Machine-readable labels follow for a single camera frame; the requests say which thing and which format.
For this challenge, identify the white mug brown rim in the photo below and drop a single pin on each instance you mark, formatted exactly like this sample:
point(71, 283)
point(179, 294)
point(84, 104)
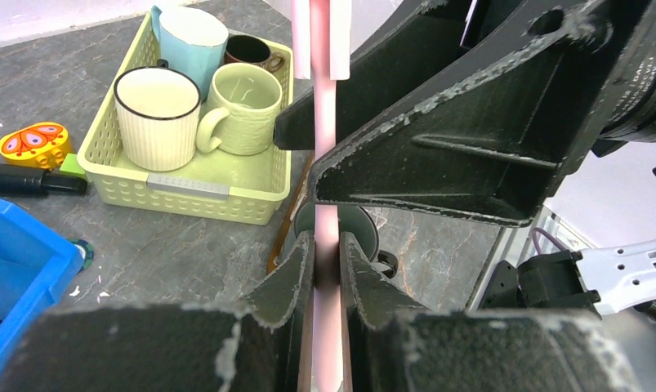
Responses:
point(158, 111)

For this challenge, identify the orange yellow toy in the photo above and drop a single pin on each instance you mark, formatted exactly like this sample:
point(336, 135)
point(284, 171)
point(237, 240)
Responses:
point(43, 145)

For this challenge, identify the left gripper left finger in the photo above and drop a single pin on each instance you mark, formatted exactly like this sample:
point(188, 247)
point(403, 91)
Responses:
point(258, 342)

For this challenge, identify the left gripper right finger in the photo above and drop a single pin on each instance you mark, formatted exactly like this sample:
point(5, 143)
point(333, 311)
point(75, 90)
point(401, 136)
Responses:
point(394, 343)

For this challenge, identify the light blue mug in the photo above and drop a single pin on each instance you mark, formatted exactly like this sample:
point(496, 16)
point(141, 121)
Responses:
point(192, 41)

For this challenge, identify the green plastic basket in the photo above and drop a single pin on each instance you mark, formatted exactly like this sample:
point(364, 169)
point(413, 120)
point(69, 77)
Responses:
point(217, 185)

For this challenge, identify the blue compartment bin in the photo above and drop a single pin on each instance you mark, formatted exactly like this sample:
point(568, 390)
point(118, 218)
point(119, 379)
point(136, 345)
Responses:
point(36, 267)

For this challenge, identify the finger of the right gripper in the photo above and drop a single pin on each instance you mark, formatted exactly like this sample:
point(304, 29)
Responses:
point(542, 86)
point(409, 82)

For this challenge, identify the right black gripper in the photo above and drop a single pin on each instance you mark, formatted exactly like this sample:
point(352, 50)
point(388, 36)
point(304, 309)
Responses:
point(634, 117)

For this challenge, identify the brown oval wooden tray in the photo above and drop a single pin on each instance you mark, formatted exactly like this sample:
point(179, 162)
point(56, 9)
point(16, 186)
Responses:
point(296, 201)

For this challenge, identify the light green mug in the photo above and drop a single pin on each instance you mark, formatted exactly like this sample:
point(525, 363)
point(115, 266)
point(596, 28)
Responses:
point(244, 101)

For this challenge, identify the dark grey mug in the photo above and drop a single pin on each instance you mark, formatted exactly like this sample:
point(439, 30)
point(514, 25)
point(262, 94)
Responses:
point(354, 220)

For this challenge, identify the black cylinder marker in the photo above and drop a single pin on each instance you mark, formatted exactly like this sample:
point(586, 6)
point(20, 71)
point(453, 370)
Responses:
point(38, 182)

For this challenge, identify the black mug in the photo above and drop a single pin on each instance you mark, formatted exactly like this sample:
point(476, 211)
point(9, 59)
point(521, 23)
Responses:
point(251, 50)

